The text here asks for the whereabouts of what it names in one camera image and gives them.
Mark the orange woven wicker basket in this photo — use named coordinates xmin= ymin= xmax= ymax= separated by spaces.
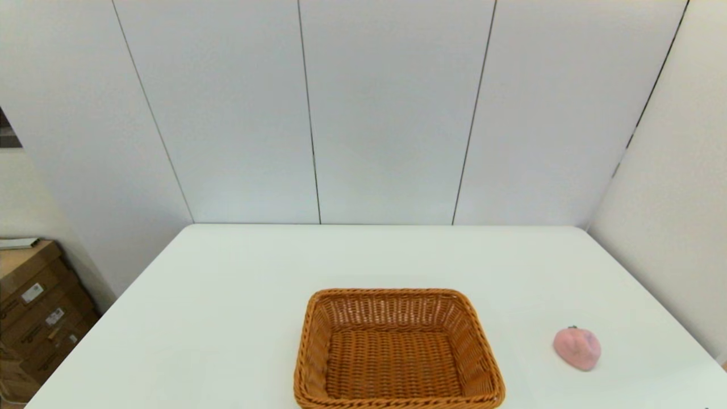
xmin=293 ymin=288 xmax=506 ymax=409

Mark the pink peach toy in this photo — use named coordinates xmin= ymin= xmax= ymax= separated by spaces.
xmin=553 ymin=326 xmax=602 ymax=372

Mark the brown cardboard box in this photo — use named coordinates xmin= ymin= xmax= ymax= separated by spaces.
xmin=0 ymin=240 xmax=73 ymax=302
xmin=0 ymin=310 xmax=102 ymax=403
xmin=0 ymin=272 xmax=96 ymax=348

